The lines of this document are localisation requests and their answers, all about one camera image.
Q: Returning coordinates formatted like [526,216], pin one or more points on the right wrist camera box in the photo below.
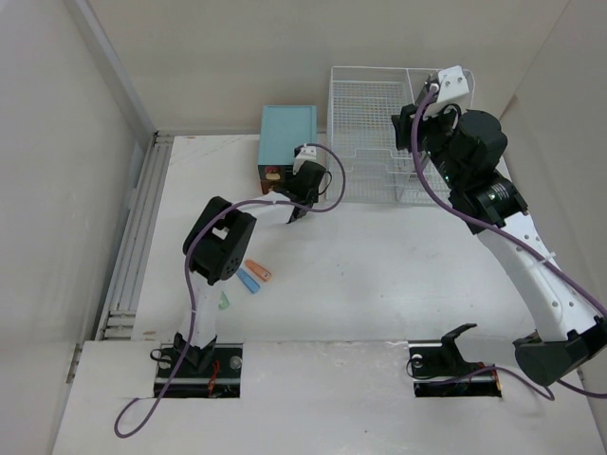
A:
[454,87]

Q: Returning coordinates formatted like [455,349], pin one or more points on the grey setup guide booklet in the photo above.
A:
[431,86]

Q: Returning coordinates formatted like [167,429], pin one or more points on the green chalk stick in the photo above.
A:
[224,302]

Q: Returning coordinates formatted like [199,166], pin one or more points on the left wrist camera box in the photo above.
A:
[303,154]

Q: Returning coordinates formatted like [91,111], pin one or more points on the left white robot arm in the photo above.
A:
[216,246]

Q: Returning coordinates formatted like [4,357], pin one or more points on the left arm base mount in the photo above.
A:
[220,377]

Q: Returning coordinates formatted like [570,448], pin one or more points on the orange chalk stick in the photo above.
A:
[259,271]

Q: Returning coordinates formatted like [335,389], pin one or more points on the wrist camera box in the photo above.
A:
[454,87]
[303,154]

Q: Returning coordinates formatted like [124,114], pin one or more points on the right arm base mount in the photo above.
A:
[438,369]

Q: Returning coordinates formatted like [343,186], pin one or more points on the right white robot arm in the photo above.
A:
[465,148]

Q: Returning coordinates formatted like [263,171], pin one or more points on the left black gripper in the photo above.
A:
[287,184]

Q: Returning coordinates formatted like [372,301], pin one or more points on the blue chalk stick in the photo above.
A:
[245,278]

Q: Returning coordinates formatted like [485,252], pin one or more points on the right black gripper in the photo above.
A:
[403,126]

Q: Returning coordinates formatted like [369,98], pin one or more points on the aluminium frame rail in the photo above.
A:
[119,304]

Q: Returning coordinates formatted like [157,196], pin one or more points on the teal mini drawer chest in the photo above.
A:
[283,129]

